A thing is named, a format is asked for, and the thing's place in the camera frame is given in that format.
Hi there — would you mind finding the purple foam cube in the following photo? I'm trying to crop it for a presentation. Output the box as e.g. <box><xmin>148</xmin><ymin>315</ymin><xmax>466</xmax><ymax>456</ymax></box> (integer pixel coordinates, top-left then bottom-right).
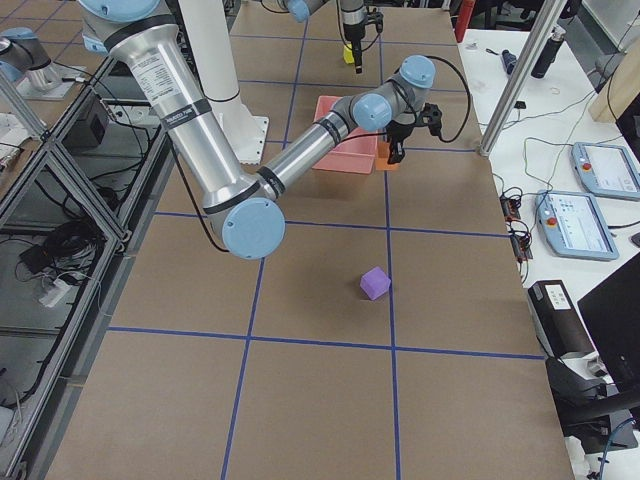
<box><xmin>360</xmin><ymin>266</ymin><xmax>391</xmax><ymax>301</ymax></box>

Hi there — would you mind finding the black water bottle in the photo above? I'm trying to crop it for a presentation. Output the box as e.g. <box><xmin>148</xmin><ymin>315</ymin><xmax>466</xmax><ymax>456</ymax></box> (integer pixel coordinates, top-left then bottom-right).
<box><xmin>531</xmin><ymin>25</ymin><xmax>566</xmax><ymax>79</ymax></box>

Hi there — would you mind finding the near teach pendant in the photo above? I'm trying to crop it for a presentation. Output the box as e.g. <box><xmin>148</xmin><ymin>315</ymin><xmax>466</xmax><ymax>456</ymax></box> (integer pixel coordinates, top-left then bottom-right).
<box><xmin>536</xmin><ymin>190</ymin><xmax>619</xmax><ymax>261</ymax></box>

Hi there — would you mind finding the red cylinder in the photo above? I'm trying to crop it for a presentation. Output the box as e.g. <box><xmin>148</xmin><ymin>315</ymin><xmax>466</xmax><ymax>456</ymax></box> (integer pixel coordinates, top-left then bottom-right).
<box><xmin>454</xmin><ymin>0</ymin><xmax>476</xmax><ymax>43</ymax></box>

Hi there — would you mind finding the orange foam cube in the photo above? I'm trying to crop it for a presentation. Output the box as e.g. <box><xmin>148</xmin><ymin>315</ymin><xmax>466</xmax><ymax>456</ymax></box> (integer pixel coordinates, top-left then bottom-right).
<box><xmin>375</xmin><ymin>141</ymin><xmax>400</xmax><ymax>171</ymax></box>

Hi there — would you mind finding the teach pendant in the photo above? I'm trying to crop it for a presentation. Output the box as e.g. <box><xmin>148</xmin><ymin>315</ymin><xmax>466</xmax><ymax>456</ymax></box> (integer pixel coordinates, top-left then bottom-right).
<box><xmin>571</xmin><ymin>142</ymin><xmax>639</xmax><ymax>201</ymax></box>
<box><xmin>536</xmin><ymin>190</ymin><xmax>619</xmax><ymax>261</ymax></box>

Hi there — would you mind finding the black monitor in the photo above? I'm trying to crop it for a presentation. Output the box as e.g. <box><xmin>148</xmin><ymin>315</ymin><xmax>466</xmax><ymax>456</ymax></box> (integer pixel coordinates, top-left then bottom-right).
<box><xmin>578</xmin><ymin>255</ymin><xmax>639</xmax><ymax>389</ymax></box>

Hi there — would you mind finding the pink plastic bin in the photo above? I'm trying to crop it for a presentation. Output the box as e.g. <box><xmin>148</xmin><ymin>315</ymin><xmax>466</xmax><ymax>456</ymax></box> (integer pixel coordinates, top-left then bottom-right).
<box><xmin>312</xmin><ymin>95</ymin><xmax>380</xmax><ymax>175</ymax></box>

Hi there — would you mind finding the yellow foam cube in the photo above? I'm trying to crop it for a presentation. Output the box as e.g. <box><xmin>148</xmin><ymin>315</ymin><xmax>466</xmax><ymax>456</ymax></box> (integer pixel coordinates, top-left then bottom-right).
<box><xmin>343</xmin><ymin>45</ymin><xmax>355</xmax><ymax>65</ymax></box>

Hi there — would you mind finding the black box with label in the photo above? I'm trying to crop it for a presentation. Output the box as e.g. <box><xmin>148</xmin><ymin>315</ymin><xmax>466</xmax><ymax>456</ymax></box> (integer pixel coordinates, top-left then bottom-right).
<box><xmin>527</xmin><ymin>280</ymin><xmax>595</xmax><ymax>360</ymax></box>

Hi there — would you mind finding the white pedestal column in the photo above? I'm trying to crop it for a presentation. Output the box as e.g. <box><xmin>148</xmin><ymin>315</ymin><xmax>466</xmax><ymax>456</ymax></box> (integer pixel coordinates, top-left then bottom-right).
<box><xmin>178</xmin><ymin>0</ymin><xmax>269</xmax><ymax>165</ymax></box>

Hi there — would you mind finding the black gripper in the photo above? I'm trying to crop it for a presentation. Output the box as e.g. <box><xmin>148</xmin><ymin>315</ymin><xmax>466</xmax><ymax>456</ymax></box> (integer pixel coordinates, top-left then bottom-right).
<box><xmin>343</xmin><ymin>22</ymin><xmax>365</xmax><ymax>74</ymax></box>
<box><xmin>386</xmin><ymin>120</ymin><xmax>414</xmax><ymax>164</ymax></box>

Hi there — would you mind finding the aluminium frame post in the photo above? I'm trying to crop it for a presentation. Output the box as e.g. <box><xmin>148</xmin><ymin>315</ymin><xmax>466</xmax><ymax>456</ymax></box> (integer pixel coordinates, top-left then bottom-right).
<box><xmin>478</xmin><ymin>0</ymin><xmax>566</xmax><ymax>157</ymax></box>

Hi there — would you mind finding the blue umbrella on desk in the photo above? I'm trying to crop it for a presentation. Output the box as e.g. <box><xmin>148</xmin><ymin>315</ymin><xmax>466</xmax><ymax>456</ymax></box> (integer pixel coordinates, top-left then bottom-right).
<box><xmin>501</xmin><ymin>49</ymin><xmax>517</xmax><ymax>76</ymax></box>

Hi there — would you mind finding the far teach pendant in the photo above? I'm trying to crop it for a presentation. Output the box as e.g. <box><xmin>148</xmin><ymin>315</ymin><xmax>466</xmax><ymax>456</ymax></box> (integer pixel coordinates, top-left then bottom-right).
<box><xmin>571</xmin><ymin>142</ymin><xmax>639</xmax><ymax>201</ymax></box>

